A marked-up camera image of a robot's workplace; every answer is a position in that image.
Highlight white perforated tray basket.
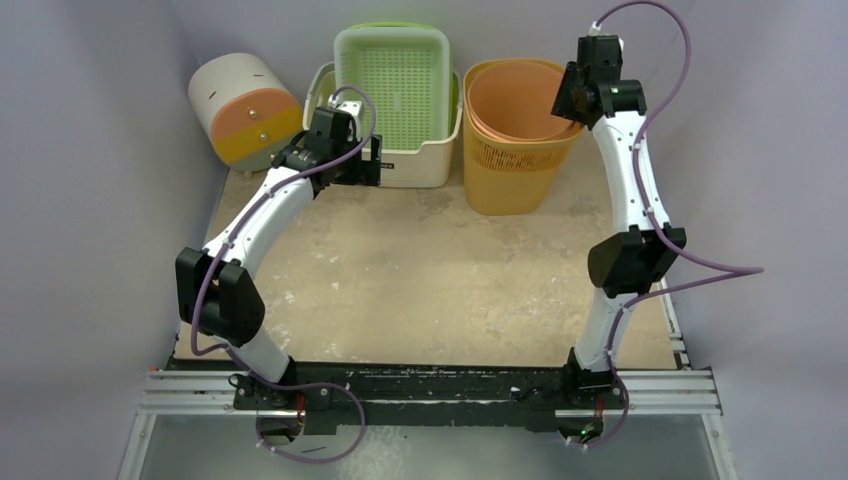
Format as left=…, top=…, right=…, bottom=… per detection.
left=334, top=22, right=452, bottom=151

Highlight peach plastic bucket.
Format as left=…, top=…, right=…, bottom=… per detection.
left=464, top=58, right=579, bottom=143

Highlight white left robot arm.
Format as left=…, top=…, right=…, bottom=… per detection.
left=175, top=100, right=381, bottom=409

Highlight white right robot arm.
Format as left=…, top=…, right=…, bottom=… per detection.
left=551, top=34, right=686, bottom=407

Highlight cream plastic storage basket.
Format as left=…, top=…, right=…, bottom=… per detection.
left=302, top=62, right=464, bottom=188

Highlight round pastel drawer cabinet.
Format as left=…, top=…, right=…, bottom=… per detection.
left=188, top=53, right=303, bottom=175

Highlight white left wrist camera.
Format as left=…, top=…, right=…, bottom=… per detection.
left=328, top=94, right=364, bottom=131

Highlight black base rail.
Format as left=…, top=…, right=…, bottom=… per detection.
left=167, top=359, right=628, bottom=435

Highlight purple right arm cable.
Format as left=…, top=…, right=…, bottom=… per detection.
left=563, top=0, right=764, bottom=452

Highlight aluminium frame rails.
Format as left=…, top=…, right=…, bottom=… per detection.
left=117, top=334, right=738, bottom=480

